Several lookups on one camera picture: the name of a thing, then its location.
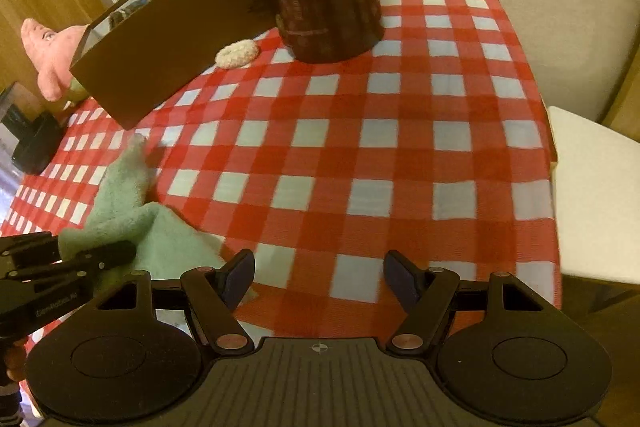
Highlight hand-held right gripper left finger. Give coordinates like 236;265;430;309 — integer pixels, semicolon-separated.
95;249;257;355

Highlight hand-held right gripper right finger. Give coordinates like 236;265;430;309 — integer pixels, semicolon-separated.
384;249;546;353

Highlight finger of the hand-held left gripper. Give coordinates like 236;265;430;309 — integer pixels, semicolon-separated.
7;241;137;280
0;232;58;269

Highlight green fleece cloth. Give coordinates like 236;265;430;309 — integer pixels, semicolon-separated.
59;134;258;303

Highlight dark brown box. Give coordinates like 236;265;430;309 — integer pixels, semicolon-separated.
69;0;281;130

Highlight person's left hand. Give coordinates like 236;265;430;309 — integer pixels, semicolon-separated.
2;339;26;380

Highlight red white checkered tablecloth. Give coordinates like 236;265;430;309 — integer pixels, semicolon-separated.
0;0;563;353

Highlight pink plush toy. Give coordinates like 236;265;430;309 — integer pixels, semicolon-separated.
21;18;96;108

